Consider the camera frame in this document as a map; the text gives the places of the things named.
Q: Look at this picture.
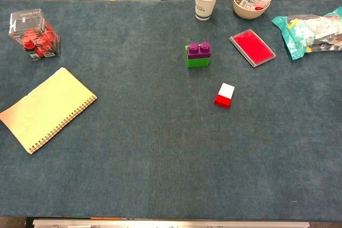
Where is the blue felt table cloth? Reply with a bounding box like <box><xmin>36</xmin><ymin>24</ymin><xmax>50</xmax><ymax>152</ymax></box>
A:
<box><xmin>0</xmin><ymin>0</ymin><xmax>342</xmax><ymax>222</ymax></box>

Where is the aluminium frame rail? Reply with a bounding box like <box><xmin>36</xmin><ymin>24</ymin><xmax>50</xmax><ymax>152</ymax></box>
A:
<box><xmin>32</xmin><ymin>218</ymin><xmax>310</xmax><ymax>228</ymax></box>

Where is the red and white block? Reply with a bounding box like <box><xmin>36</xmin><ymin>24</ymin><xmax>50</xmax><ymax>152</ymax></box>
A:
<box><xmin>213</xmin><ymin>82</ymin><xmax>236</xmax><ymax>109</ymax></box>

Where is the yellow spiral notebook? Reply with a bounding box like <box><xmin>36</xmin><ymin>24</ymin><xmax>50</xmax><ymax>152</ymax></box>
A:
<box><xmin>0</xmin><ymin>67</ymin><xmax>98</xmax><ymax>155</ymax></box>

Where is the beige bowl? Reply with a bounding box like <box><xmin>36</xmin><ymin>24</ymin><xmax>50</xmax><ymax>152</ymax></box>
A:
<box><xmin>232</xmin><ymin>0</ymin><xmax>271</xmax><ymax>20</ymax></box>

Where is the red ink pad case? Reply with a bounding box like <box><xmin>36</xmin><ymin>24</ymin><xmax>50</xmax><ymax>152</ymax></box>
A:
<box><xmin>229</xmin><ymin>28</ymin><xmax>277</xmax><ymax>68</ymax></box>

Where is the green toy brick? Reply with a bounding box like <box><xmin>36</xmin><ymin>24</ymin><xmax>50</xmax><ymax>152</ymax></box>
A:
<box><xmin>184</xmin><ymin>45</ymin><xmax>211</xmax><ymax>69</ymax></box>

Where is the purple toy brick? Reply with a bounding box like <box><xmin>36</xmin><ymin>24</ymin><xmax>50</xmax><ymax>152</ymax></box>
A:
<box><xmin>187</xmin><ymin>41</ymin><xmax>212</xmax><ymax>60</ymax></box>

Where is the clear box of red items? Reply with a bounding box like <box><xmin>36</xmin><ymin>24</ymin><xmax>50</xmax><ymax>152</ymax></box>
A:
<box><xmin>8</xmin><ymin>8</ymin><xmax>61</xmax><ymax>61</ymax></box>

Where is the teal snack bag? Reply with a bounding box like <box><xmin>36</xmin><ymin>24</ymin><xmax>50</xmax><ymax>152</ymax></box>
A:
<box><xmin>271</xmin><ymin>6</ymin><xmax>342</xmax><ymax>61</ymax></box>

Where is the white paper cup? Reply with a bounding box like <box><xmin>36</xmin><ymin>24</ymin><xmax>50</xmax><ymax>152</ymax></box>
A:
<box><xmin>194</xmin><ymin>0</ymin><xmax>220</xmax><ymax>21</ymax></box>

